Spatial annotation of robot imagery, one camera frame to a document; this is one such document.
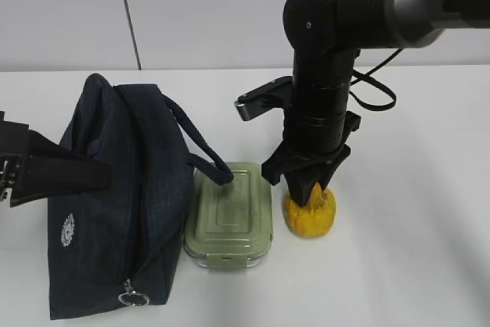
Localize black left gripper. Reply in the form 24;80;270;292
1;111;112;208

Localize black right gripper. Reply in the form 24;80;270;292
261;111;361;205

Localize yellow toy fruit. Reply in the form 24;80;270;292
283;183;337;239

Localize green lid glass container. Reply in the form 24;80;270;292
184;162;273;269

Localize dark blue lunch bag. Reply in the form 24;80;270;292
47;74;234;320

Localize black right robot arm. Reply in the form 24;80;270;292
262;0;489;206

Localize dark blue right cable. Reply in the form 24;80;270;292
350;47;403;112

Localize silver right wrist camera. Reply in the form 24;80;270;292
234;76;292;121

